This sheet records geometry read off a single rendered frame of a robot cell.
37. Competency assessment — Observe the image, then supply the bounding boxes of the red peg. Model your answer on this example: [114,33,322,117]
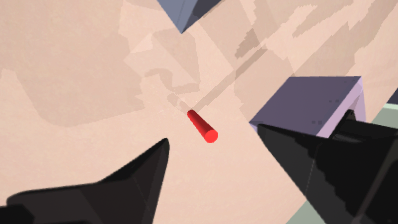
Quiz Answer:
[187,110,218,143]

